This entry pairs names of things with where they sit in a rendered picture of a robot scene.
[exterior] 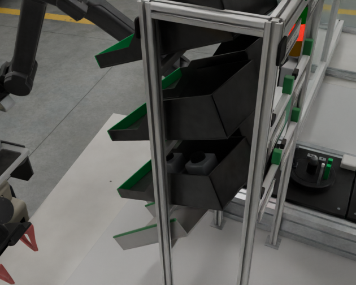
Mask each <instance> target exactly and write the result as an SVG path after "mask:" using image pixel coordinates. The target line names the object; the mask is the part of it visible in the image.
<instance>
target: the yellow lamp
mask: <svg viewBox="0 0 356 285"><path fill-rule="evenodd" d="M301 47H302V41H296V43H295V44H294V46H293V47H292V49H291V51H290V53H289V54H288V55H290V56H293V57H299V56H300V53H301Z"/></svg>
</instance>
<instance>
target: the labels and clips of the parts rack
mask: <svg viewBox="0 0 356 285"><path fill-rule="evenodd" d="M319 1H320V0H311V1H310V2H309V7H308V12H307V18H306V21H308V20H309V18H310V16H311V15H312V13H313V12H314V10H315V8H316V6H317V5H318V3H319ZM150 8H151V10H153V12H152V13H151V18H153V19H159V20H166V21H172V22H176V23H182V24H189V25H195V26H199V27H205V28H211V29H218V30H221V31H228V32H234V33H240V34H247V35H251V36H257V37H263V35H264V25H265V21H266V20H267V19H268V17H269V16H265V15H258V14H251V13H247V12H240V11H233V10H220V9H217V8H212V7H207V6H200V5H193V4H188V3H181V2H174V1H167V0H155V2H152V3H151V4H150ZM301 19H302V18H299V19H298V22H297V23H296V24H295V26H294V28H293V29H292V31H291V32H290V34H289V36H288V37H287V36H284V37H283V38H282V40H281V41H280V43H279V45H278V49H277V57H276V66H279V65H280V64H283V63H284V62H285V60H286V58H287V56H288V54H289V53H290V51H291V49H292V47H293V46H294V44H295V43H296V41H297V39H298V37H299V31H300V27H301ZM134 27H135V33H136V38H137V39H140V38H141V37H140V24H139V17H136V18H135V20H134ZM313 43H314V39H312V38H305V41H304V45H303V51H302V55H308V56H310V55H311V52H312V46H313ZM298 72H299V69H297V68H295V69H294V71H293V73H292V75H285V77H284V82H283V89H282V93H286V94H289V95H291V94H292V91H293V84H294V80H296V78H297V76H298ZM305 75H306V69H305V70H304V72H303V74H302V76H301V78H300V80H299V82H298V84H297V86H296V88H295V90H294V92H293V99H292V106H293V105H294V103H295V101H296V99H297V96H298V94H299V92H300V90H301V88H302V86H303V84H304V81H305ZM300 111H301V109H300V108H296V107H294V108H293V109H292V114H291V119H290V121H293V122H296V123H297V122H298V120H299V114H300ZM285 116H286V110H284V112H283V114H282V116H281V118H280V120H279V123H278V125H277V127H276V129H275V131H274V133H273V135H272V137H271V139H270V143H269V148H268V156H269V155H270V153H271V152H272V150H273V147H274V145H275V143H276V141H277V139H278V136H279V134H280V132H281V130H282V129H283V126H284V122H285ZM293 138H294V135H292V138H291V140H290V142H289V144H288V147H287V149H286V151H285V153H284V156H283V158H282V161H281V154H282V150H281V149H284V147H285V145H286V139H282V142H281V144H280V149H276V148H274V150H273V152H272V160H271V163H273V164H276V165H279V164H280V161H281V167H280V170H282V168H283V167H284V164H285V161H286V159H287V157H288V154H289V152H290V150H291V147H292V144H293ZM274 183H275V180H273V181H272V183H271V186H270V188H269V190H268V193H267V195H266V198H265V199H264V202H263V204H262V207H261V209H260V211H259V218H258V222H260V221H261V219H262V216H263V213H264V211H265V209H266V207H267V204H268V202H269V200H270V197H271V195H272V193H273V187H274ZM180 239H181V238H179V239H174V240H172V241H171V249H172V253H173V251H174V250H175V248H176V246H177V244H178V243H179V241H180Z"/></svg>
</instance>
